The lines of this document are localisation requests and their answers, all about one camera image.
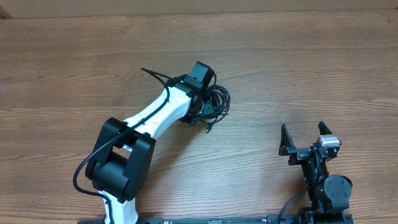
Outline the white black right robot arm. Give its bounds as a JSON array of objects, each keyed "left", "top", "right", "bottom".
[{"left": 277, "top": 121, "right": 353, "bottom": 224}]

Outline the black USB cable pulled apart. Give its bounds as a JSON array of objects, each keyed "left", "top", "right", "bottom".
[{"left": 180, "top": 85, "right": 231, "bottom": 133}]

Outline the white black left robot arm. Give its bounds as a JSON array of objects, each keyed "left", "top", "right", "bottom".
[{"left": 77, "top": 85, "right": 230, "bottom": 223}]

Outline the black coiled USB-A cable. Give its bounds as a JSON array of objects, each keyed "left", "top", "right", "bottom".
[{"left": 201, "top": 83, "right": 231, "bottom": 118}]

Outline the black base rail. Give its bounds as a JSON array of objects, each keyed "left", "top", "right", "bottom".
[{"left": 77, "top": 214, "right": 354, "bottom": 224}]

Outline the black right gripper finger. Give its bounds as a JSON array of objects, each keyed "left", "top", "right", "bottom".
[
  {"left": 318, "top": 121, "right": 333, "bottom": 135},
  {"left": 279, "top": 124, "right": 295, "bottom": 156}
]

